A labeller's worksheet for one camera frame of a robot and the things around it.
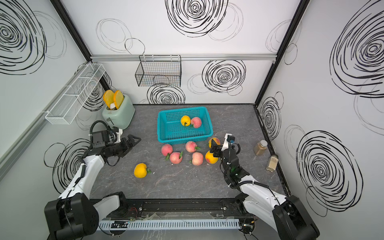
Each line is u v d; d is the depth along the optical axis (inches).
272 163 33.5
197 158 33.4
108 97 37.3
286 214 15.9
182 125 41.1
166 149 35.0
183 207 29.7
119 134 29.8
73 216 15.4
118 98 38.3
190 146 35.7
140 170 32.3
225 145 28.5
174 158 33.5
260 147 34.2
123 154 29.2
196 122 40.1
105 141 25.2
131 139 29.1
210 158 33.6
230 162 23.8
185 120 40.4
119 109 38.0
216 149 29.3
